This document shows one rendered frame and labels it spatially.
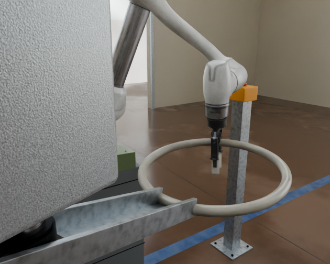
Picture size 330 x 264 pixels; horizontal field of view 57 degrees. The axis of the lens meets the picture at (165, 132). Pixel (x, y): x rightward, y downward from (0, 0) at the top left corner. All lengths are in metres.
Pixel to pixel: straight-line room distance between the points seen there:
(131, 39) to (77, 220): 0.96
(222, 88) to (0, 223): 0.90
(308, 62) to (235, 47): 1.63
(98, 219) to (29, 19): 0.47
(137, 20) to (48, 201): 1.14
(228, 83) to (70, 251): 0.82
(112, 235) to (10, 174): 0.27
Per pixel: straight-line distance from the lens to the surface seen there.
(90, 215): 0.68
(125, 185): 1.35
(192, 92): 6.80
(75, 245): 0.51
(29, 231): 0.49
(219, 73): 1.11
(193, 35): 1.25
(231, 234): 2.13
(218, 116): 1.15
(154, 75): 6.10
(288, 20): 7.66
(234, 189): 1.96
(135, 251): 1.56
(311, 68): 7.30
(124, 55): 1.44
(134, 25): 1.43
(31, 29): 0.34
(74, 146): 0.38
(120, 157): 1.29
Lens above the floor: 1.33
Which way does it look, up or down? 17 degrees down
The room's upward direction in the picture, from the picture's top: straight up
